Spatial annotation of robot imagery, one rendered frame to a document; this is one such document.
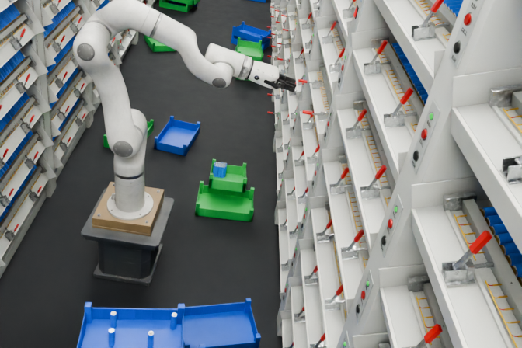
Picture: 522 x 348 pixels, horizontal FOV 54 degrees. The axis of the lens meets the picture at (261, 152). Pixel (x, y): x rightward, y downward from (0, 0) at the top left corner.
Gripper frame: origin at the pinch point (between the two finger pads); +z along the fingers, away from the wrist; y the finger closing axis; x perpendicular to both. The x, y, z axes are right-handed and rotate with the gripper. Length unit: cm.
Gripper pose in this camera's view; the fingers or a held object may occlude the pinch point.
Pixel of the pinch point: (289, 84)
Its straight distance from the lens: 187.0
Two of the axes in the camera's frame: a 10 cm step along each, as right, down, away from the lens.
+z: 9.3, 3.1, 1.8
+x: -3.6, 7.8, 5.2
